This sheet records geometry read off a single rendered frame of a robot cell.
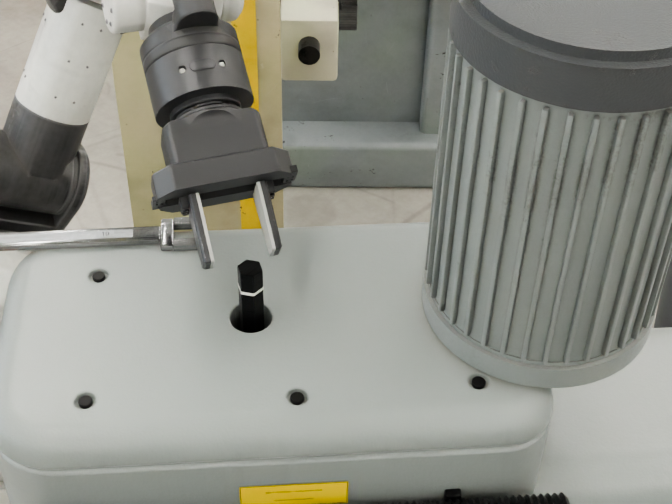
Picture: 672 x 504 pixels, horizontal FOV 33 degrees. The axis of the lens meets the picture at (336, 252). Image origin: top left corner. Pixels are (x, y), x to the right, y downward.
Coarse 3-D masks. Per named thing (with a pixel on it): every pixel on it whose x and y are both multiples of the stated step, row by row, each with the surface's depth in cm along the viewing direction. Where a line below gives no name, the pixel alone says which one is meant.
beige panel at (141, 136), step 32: (256, 0) 271; (128, 32) 274; (256, 32) 277; (128, 64) 281; (256, 64) 283; (128, 96) 287; (256, 96) 290; (128, 128) 294; (160, 128) 294; (128, 160) 301; (160, 160) 302; (160, 224) 317; (224, 224) 319; (256, 224) 319
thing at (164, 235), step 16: (176, 224) 106; (0, 240) 104; (16, 240) 104; (32, 240) 104; (48, 240) 104; (64, 240) 104; (80, 240) 104; (96, 240) 104; (112, 240) 104; (128, 240) 104; (144, 240) 104; (160, 240) 104; (176, 240) 104; (192, 240) 104
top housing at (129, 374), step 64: (64, 256) 103; (128, 256) 104; (192, 256) 104; (256, 256) 104; (320, 256) 104; (384, 256) 104; (64, 320) 98; (128, 320) 98; (192, 320) 98; (320, 320) 98; (384, 320) 98; (0, 384) 92; (64, 384) 92; (128, 384) 92; (192, 384) 93; (256, 384) 93; (320, 384) 93; (384, 384) 93; (448, 384) 93; (512, 384) 93; (0, 448) 90; (64, 448) 89; (128, 448) 89; (192, 448) 90; (256, 448) 90; (320, 448) 91; (384, 448) 91; (448, 448) 92; (512, 448) 93
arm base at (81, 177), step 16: (80, 144) 139; (80, 160) 137; (80, 176) 136; (80, 192) 137; (0, 208) 137; (16, 208) 138; (64, 208) 138; (0, 224) 137; (16, 224) 137; (32, 224) 138; (48, 224) 140; (64, 224) 140
